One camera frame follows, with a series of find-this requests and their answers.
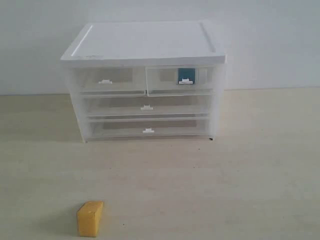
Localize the bottom wide clear drawer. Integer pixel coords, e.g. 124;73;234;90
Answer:
86;117;213;140

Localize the wide clear drawer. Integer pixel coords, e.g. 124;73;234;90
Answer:
84;95;212;117
86;117;213;140

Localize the white bottle teal label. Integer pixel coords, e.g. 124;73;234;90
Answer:
177;68;208;85

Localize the white plastic drawer cabinet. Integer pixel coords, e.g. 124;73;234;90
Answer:
60;20;227;142

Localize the yellow cheese wedge block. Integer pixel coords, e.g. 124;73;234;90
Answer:
76;200;104;238

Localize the middle wide clear drawer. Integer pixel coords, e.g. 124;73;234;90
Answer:
84;95;212;117

